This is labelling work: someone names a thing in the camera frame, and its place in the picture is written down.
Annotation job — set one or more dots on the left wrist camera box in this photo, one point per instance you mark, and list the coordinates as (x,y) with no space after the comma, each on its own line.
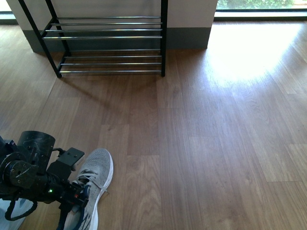
(72,157)

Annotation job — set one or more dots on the grey sneaker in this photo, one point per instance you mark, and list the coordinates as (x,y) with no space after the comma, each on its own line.
(94,177)

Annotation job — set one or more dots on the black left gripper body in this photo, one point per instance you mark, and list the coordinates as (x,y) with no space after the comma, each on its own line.
(61,190)

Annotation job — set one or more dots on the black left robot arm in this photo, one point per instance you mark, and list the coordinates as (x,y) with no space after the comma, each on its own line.
(34,170)

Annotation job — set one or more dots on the black metal shoe rack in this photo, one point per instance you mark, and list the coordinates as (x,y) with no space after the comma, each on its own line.
(102,36)

